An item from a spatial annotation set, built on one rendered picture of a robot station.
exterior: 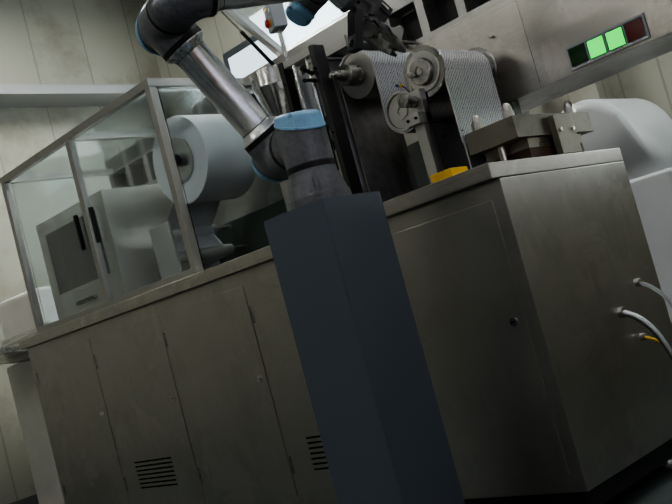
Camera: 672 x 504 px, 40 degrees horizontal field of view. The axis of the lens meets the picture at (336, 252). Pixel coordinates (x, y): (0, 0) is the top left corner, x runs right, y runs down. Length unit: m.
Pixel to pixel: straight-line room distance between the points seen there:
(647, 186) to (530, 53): 1.14
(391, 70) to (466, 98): 0.30
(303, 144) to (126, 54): 4.83
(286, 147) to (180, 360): 1.29
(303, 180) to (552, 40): 1.03
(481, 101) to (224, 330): 1.09
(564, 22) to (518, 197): 0.72
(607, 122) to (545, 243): 1.68
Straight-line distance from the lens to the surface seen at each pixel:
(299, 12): 2.44
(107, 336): 3.63
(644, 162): 3.90
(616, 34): 2.76
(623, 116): 3.96
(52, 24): 6.68
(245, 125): 2.28
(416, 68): 2.70
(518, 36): 2.92
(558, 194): 2.45
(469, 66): 2.78
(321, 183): 2.12
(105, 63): 6.77
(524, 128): 2.52
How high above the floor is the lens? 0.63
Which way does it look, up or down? 4 degrees up
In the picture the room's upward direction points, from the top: 15 degrees counter-clockwise
